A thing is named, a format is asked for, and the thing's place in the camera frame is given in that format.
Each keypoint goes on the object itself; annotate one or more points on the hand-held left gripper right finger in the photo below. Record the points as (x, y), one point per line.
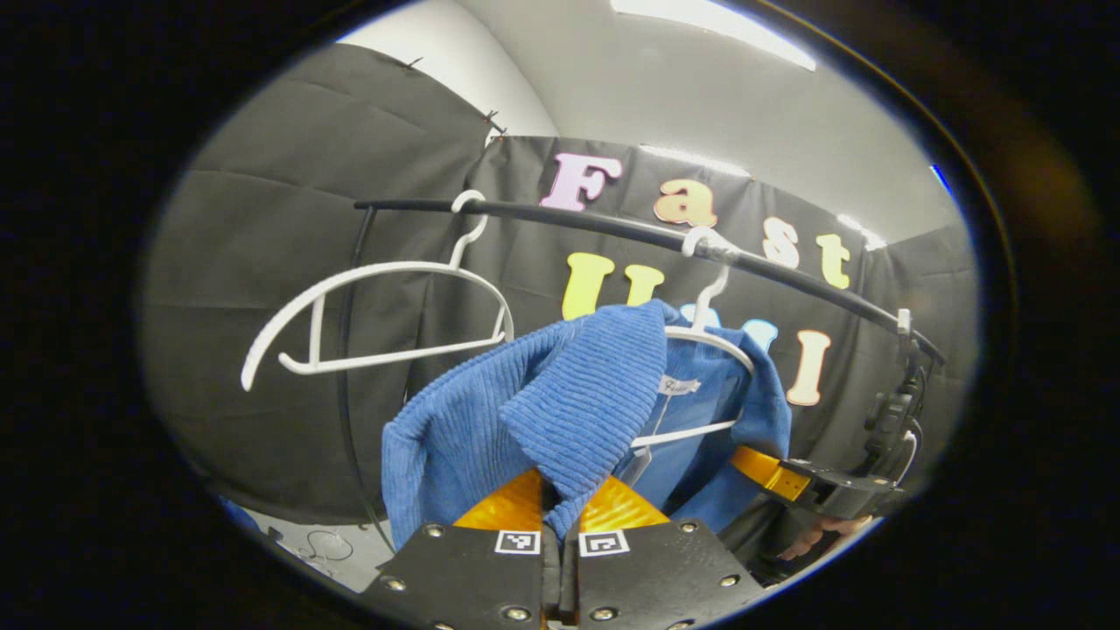
(656, 569)

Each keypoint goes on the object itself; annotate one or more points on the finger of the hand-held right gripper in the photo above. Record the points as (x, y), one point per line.
(770, 472)

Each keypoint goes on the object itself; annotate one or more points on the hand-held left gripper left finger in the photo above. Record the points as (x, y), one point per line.
(472, 577)

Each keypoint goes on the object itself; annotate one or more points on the white plastic hanger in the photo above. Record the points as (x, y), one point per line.
(385, 269)
(719, 289)

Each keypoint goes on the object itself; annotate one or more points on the black clothes rack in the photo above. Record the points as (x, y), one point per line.
(569, 216)

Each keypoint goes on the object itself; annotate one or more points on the black backdrop cloth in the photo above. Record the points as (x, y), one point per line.
(262, 219)

